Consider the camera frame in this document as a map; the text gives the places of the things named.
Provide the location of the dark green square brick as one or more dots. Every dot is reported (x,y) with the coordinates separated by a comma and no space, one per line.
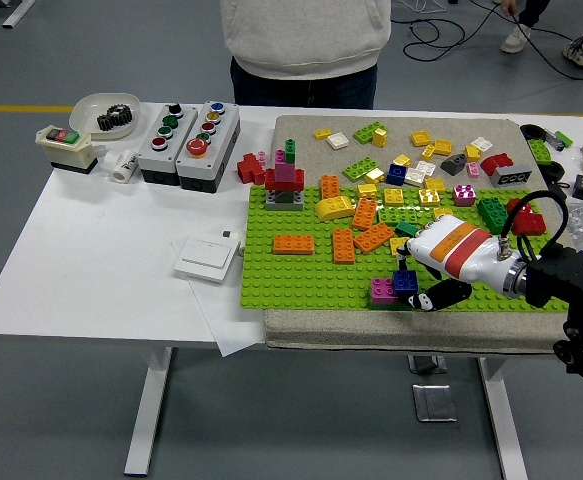
(381,306)

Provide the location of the yellow tall brick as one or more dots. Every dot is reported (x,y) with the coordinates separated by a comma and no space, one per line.
(379,137)

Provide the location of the white pipe fitting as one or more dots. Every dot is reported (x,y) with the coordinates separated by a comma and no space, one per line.
(123,167)

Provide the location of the silver black clamp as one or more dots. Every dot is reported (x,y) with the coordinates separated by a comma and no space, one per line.
(553,141)

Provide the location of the dark green long brick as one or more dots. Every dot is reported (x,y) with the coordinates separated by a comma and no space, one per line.
(491,212)

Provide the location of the red arch brick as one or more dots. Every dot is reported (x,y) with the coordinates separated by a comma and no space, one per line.
(496,163)

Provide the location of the lime green long brick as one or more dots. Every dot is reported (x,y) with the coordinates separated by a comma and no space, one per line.
(401,215)
(361,169)

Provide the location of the cream red-green switch box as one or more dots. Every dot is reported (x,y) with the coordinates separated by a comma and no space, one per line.
(66,150)

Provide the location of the small yellow flat brick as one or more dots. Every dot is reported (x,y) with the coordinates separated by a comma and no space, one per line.
(322,133)

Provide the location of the grey brick with holes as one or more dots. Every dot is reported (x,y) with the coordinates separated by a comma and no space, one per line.
(510,175)

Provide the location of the magenta square brick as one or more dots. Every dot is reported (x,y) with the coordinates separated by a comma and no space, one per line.
(464,195)
(383,291)

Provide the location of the metal floor plate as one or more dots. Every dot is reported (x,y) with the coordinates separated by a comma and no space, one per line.
(433,402)

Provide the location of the green narrow brick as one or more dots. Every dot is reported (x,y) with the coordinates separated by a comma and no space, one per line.
(290,146)

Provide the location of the blue square brick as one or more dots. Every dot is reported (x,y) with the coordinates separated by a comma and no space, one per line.
(396,174)
(405,281)

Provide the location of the orange long brick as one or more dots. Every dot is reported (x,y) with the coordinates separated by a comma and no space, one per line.
(373,236)
(293,242)
(365,212)
(343,244)

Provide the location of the dark grey roof brick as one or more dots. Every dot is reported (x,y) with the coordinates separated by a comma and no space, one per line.
(453,164)

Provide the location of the white desk foot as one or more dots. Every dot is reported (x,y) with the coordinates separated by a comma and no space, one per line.
(18,12)

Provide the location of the black flat bracket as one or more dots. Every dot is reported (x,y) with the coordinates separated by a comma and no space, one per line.
(558,186)

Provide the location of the white desk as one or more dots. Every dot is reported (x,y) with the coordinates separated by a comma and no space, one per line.
(96,250)

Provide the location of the grey flat base brick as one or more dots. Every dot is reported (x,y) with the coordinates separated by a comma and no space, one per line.
(269,203)

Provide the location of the lime green studded baseplate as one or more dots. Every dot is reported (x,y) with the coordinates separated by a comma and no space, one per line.
(296,280)

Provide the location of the white wall switch plate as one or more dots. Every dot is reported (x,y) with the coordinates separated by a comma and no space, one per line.
(203,260)

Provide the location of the white plastic bowl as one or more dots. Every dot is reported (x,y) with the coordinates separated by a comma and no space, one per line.
(88,107)

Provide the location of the small pink brick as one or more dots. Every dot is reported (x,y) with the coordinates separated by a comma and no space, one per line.
(473,170)
(261,158)

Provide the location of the yellow square brick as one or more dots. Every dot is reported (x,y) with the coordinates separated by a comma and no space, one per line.
(367,190)
(393,196)
(420,137)
(434,184)
(374,175)
(443,213)
(441,146)
(401,160)
(396,245)
(472,152)
(428,196)

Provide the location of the white square brick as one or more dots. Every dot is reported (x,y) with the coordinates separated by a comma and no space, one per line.
(481,144)
(338,140)
(425,167)
(415,176)

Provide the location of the red square brick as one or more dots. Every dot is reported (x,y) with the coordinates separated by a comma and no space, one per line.
(528,223)
(513,205)

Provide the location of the yellow curved brick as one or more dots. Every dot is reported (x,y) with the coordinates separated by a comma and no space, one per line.
(334,206)

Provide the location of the grey-brown foam mat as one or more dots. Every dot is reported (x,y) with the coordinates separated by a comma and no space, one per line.
(321,327)

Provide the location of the dark green roof brick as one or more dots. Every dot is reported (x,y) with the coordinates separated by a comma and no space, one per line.
(407,228)

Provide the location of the white paper sheet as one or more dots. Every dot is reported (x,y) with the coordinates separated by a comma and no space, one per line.
(231,330)

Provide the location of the grey metal bracket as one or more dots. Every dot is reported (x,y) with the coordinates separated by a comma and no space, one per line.
(428,364)

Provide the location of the red brick cluster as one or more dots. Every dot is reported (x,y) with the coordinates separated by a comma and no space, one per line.
(247,168)

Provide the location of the small green block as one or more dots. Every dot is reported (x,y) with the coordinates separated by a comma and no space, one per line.
(563,136)

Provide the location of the grey emergency-stop control box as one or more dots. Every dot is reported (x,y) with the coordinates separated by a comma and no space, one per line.
(211,162)

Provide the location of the dark olive wedge brick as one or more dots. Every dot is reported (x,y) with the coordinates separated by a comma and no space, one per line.
(285,195)

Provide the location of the grey four-button control box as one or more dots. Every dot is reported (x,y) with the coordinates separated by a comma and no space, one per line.
(151,160)

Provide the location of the pink tall brick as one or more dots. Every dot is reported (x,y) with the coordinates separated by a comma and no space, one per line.
(285,170)

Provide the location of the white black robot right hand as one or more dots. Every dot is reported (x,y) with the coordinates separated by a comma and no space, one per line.
(461,250)

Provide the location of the black metal gear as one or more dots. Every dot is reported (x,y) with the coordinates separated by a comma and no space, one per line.
(106,121)
(122,114)

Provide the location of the red wide brick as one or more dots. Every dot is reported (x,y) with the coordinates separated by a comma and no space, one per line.
(271,179)

